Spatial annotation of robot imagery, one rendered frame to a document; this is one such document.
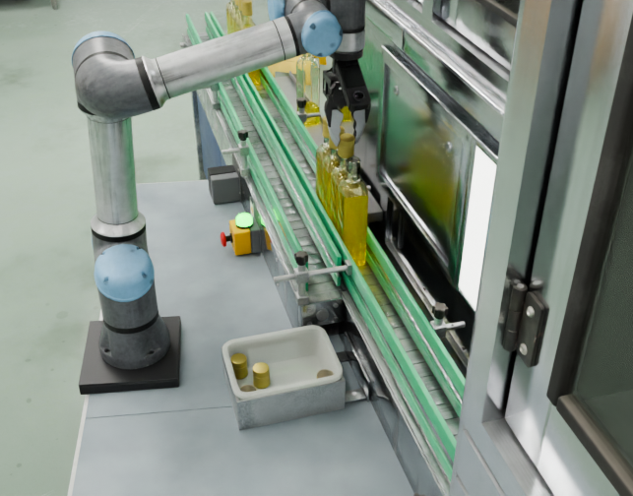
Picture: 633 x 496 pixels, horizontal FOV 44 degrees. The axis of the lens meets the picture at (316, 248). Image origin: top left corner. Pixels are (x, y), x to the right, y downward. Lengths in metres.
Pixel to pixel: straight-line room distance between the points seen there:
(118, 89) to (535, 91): 1.00
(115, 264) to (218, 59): 0.48
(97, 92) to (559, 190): 1.04
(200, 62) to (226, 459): 0.74
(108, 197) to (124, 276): 0.17
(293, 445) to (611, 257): 1.14
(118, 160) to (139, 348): 0.40
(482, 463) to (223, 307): 1.27
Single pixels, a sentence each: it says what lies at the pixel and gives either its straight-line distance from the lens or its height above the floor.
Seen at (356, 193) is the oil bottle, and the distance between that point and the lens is 1.71.
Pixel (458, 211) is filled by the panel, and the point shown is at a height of 1.15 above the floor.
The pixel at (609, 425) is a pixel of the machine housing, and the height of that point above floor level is 1.54.
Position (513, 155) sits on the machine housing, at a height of 1.68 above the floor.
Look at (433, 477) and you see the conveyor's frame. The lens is 1.39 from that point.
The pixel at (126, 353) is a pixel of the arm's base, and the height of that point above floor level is 0.82.
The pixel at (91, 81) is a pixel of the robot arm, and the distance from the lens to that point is 1.47.
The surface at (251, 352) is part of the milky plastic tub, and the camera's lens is 1.70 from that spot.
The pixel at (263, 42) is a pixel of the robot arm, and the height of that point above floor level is 1.45.
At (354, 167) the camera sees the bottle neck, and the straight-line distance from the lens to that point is 1.69.
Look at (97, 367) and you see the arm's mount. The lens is 1.76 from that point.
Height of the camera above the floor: 1.93
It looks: 34 degrees down
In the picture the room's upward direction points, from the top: straight up
